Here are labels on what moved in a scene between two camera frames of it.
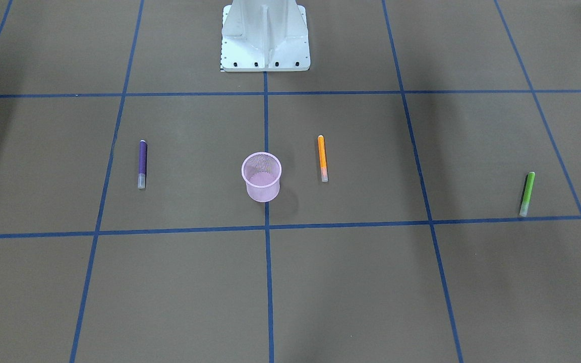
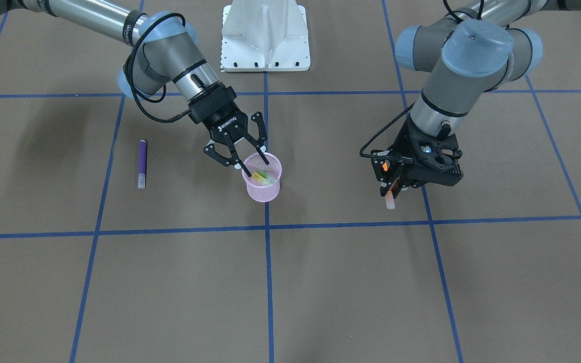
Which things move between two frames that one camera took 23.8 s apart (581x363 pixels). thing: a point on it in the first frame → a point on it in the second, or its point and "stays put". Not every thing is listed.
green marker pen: [527, 196] → [272, 180]
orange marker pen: [323, 159] → [389, 195]
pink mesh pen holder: [262, 172] stays put
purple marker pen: [141, 180] stays put
